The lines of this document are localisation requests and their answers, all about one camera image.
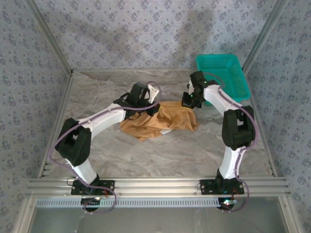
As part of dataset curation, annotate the short aluminium frame leg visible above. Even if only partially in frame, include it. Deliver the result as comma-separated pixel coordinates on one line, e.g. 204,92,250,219
13,196,37,233
278,196,303,233

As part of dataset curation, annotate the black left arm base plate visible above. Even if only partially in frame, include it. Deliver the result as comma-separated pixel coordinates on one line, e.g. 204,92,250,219
70,180,115,196

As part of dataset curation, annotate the tan t-shirt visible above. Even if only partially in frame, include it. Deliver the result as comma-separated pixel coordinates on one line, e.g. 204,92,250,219
120,100,200,143

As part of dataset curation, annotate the slanted aluminium frame post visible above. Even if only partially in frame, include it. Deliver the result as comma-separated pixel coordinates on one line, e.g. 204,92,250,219
24,0,74,73
242,0,291,72

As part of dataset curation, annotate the long aluminium mounting rail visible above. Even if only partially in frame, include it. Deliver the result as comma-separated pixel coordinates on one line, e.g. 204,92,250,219
26,177,291,198

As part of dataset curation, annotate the grey slotted cable duct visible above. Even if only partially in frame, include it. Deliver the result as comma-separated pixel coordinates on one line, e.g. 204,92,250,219
35,198,221,209

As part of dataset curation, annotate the black controller board with LED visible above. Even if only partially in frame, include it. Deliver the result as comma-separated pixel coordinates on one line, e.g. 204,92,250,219
218,198,238,211
81,197,102,212

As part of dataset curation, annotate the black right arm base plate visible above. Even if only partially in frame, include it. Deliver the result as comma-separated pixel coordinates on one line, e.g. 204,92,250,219
199,179,245,195

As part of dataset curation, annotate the thin aluminium table rail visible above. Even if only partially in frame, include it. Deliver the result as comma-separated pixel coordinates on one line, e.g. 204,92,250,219
72,68,198,73

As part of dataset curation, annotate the teal plastic basket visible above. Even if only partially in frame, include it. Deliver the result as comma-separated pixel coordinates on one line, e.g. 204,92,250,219
195,53,251,107

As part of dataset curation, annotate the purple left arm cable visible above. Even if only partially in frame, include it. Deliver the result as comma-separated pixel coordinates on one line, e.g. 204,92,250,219
48,81,161,216

